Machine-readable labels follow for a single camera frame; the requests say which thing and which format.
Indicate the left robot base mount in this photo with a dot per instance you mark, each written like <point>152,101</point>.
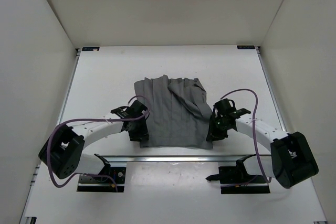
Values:
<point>114,184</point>

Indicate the corner label sticker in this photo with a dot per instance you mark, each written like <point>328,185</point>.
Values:
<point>245,47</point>
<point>90,49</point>

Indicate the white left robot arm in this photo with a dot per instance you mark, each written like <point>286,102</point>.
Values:
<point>63,151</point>

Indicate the left corner label sticker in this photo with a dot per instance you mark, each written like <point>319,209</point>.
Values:
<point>90,49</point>

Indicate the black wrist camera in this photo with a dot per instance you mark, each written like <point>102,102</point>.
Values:
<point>225,106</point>
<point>137,109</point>

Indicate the grey pleated skirt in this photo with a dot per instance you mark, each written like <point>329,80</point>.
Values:
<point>179,113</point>

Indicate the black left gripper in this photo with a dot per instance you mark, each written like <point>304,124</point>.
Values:
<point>135,136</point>

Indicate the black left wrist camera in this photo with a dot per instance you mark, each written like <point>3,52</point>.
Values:
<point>137,109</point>

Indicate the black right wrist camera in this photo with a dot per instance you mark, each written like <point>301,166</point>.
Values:
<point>225,106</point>

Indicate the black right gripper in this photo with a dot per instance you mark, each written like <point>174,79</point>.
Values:
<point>213,134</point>

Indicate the right corner label sticker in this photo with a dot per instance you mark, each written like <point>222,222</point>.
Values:
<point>245,47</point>

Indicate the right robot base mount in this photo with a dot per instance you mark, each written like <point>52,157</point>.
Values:
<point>234,181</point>

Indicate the aluminium table rail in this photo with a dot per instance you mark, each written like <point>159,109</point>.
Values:
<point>174,158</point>

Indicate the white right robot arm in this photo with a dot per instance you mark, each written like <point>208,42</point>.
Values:
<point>291,160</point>

